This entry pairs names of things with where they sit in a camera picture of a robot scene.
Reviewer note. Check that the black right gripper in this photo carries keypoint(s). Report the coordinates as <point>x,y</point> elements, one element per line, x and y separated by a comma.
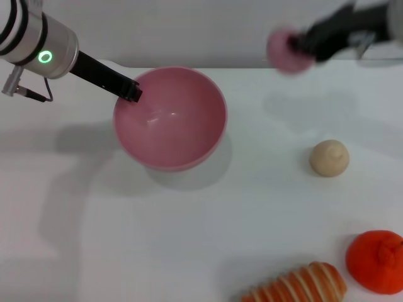
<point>343,25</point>

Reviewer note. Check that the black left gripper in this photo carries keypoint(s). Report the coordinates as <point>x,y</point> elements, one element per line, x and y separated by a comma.
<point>100,77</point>

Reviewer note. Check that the pink plush peach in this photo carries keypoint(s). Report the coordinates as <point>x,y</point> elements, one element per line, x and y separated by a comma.
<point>278,50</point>

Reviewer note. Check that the pink plastic bowl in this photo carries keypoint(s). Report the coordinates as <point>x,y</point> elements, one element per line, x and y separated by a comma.
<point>176,132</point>

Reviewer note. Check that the grey right arm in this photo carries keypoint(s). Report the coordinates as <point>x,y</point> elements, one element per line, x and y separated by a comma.
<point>396,19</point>

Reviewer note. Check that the beige plush ball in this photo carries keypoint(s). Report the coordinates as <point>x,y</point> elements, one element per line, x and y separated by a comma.
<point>329,158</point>

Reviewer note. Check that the orange plush tangerine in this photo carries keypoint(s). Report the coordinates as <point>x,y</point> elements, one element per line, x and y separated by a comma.
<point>371,267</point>

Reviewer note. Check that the striped orange bread loaf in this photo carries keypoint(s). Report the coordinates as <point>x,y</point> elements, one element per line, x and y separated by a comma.
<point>299,284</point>

